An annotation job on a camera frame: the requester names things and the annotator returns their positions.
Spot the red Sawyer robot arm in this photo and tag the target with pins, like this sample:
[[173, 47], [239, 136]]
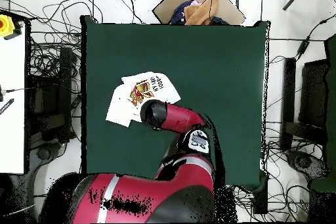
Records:
[[181, 119]]

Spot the cardboard box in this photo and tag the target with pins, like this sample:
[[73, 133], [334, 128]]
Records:
[[168, 6]]

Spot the blue dotted garment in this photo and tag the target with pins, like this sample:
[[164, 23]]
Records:
[[179, 13]]

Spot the orange towel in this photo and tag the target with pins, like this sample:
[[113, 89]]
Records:
[[202, 11]]

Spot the white printed t-shirt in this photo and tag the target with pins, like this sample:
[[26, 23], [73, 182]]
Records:
[[118, 108]]

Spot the black ribbed strip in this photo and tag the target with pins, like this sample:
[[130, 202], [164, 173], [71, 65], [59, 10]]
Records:
[[6, 106]]

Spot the black box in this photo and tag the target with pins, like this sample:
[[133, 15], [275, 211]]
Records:
[[260, 203]]

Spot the dark blue garment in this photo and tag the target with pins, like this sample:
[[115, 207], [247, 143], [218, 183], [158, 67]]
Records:
[[219, 21]]

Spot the dark green table cloth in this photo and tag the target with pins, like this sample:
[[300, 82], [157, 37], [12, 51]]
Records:
[[210, 63]]

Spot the white table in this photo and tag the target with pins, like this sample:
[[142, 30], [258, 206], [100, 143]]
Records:
[[11, 134]]

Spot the yellow emergency stop button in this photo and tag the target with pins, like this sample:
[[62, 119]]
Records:
[[6, 27]]

